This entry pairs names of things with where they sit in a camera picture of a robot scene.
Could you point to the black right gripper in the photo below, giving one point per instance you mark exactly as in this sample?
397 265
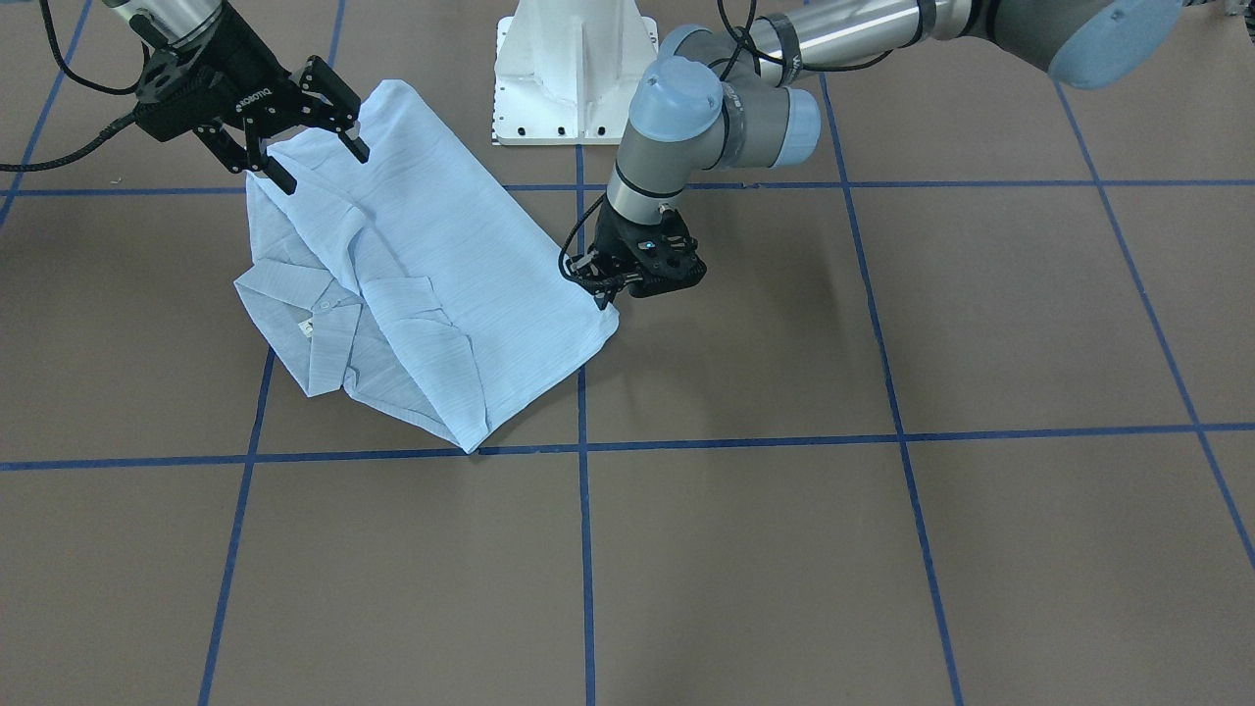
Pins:
227 66

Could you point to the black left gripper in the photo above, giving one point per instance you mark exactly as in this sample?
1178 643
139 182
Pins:
618 238

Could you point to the light blue button-up shirt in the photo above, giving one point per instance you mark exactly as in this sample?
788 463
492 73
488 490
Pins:
414 283

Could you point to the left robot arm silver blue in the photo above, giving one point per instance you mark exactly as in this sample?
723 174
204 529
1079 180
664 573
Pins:
726 98

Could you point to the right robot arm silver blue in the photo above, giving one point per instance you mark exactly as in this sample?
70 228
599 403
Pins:
211 75

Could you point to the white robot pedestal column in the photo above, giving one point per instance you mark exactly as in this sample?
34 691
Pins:
566 71

